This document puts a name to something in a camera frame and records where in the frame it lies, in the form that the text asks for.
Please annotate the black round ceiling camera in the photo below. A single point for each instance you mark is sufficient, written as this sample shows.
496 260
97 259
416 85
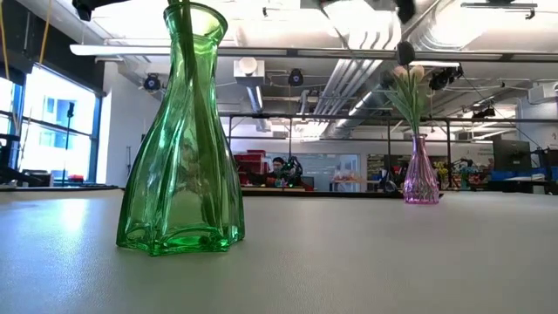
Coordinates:
151 83
295 77

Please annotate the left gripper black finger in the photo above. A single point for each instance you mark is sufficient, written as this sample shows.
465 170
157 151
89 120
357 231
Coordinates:
83 8

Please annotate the black computer monitor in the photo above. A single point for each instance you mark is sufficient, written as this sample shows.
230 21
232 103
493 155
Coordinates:
512 154

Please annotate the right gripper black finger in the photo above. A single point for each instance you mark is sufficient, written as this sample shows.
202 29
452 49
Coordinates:
406 9

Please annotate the black aluminium table frame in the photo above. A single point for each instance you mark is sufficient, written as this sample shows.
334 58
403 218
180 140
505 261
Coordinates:
349 194

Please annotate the white ceiling unit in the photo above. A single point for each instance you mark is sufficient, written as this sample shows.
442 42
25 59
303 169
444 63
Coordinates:
248 70

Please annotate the red round object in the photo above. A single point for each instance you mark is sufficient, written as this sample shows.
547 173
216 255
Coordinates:
76 177

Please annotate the black metal rack frame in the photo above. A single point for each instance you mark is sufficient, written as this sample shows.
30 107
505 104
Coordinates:
327 117

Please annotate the person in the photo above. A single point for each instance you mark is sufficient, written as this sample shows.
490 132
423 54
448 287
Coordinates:
279 165

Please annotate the long white light bar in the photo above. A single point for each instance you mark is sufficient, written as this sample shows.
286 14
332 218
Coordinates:
131 49

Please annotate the black tripod stand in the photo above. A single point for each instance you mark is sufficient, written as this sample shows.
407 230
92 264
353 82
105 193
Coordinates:
70 109

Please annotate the grey table mat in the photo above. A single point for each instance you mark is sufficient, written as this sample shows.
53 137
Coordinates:
349 261

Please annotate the red storage bins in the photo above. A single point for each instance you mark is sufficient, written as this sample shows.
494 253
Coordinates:
250 165

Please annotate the green glass vase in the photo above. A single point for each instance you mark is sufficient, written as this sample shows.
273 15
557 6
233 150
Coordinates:
183 183

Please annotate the purple glass vase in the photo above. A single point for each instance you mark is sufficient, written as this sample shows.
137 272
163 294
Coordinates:
420 183

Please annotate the silver ventilation duct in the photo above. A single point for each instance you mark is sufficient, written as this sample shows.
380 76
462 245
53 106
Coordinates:
362 104

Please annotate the blue storage bins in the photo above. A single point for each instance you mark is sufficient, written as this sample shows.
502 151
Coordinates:
505 174

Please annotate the black ceiling spotlight cluster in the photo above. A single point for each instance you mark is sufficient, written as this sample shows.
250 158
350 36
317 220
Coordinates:
444 78

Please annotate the black ceiling device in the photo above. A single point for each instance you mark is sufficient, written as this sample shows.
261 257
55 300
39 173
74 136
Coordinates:
484 113

